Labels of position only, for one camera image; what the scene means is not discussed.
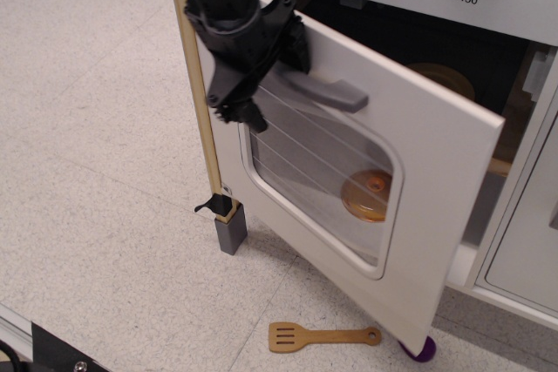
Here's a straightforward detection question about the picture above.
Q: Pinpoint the wooden slotted spatula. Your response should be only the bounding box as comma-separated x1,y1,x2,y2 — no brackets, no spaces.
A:
269,322,382,354

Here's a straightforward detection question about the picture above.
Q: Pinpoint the grey cabinet foot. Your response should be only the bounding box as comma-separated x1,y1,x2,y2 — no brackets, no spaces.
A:
214,205,248,255

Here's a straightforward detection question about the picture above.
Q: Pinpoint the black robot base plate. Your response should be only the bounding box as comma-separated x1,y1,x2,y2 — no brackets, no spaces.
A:
31,322,108,372

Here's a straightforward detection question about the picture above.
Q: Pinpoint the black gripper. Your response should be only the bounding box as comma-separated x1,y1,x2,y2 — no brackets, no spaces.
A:
184,0,311,133

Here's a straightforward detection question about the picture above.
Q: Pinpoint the white oven door with window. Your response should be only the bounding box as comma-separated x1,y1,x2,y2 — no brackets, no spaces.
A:
211,17,504,355

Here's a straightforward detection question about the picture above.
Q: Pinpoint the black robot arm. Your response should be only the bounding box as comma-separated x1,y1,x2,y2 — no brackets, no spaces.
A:
184,0,310,132

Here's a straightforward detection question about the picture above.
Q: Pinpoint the yellow plastic plate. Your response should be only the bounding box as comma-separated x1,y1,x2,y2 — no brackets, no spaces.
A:
407,63,475,101

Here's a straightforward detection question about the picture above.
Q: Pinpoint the black cable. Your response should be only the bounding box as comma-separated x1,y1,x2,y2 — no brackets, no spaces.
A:
0,341,25,372

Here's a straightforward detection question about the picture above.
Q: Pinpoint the purple toy eggplant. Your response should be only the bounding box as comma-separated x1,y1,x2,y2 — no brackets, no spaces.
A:
398,336,437,363

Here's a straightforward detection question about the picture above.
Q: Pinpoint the black tape strip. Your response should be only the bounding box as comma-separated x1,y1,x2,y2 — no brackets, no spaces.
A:
194,193,233,217

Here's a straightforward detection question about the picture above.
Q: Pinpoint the orange pot lid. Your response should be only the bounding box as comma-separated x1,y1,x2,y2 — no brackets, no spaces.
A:
340,170,392,223

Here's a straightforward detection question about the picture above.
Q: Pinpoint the white cupboard door right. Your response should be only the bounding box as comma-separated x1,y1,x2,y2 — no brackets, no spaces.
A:
478,98,557,317

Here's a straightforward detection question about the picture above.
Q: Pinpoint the white toy kitchen cabinet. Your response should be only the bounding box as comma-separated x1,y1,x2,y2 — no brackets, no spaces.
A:
179,0,557,328

